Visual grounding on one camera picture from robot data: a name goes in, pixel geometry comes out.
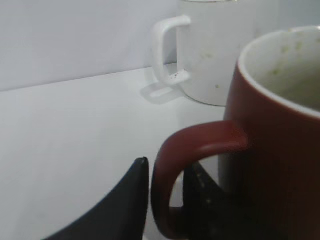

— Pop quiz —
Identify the white ceramic mug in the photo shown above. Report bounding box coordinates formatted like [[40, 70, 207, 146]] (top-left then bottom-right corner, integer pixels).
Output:
[[152, 0, 258, 106]]

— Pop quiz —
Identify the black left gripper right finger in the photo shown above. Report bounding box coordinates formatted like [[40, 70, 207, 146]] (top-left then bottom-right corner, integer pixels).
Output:
[[171, 162, 248, 240]]

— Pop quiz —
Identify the red ceramic mug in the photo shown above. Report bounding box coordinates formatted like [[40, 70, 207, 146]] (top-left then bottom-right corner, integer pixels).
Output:
[[151, 26, 320, 240]]

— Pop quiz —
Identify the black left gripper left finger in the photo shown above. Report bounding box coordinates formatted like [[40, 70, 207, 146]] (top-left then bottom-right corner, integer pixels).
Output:
[[49, 157, 149, 240]]

